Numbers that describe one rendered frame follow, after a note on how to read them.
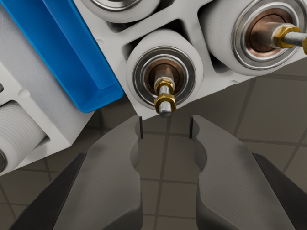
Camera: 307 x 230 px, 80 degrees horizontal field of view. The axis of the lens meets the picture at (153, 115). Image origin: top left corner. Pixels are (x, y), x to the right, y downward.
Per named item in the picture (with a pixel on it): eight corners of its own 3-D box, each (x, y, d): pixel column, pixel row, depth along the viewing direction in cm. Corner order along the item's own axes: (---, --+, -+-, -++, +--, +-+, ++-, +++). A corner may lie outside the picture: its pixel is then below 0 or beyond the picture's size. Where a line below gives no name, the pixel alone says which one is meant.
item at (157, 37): (134, 67, 40) (116, 102, 24) (146, 19, 35) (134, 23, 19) (176, 80, 41) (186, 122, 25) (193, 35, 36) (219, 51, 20)
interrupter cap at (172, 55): (126, 96, 24) (125, 99, 23) (141, 35, 20) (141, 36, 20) (182, 112, 24) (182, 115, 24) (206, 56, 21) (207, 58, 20)
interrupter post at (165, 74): (151, 84, 23) (150, 94, 20) (157, 65, 22) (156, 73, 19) (170, 90, 23) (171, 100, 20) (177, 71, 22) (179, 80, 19)
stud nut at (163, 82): (153, 91, 20) (152, 95, 19) (157, 77, 19) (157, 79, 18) (170, 97, 20) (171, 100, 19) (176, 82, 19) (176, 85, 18)
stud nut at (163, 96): (151, 107, 16) (150, 112, 16) (157, 90, 16) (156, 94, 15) (172, 113, 17) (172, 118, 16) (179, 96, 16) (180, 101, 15)
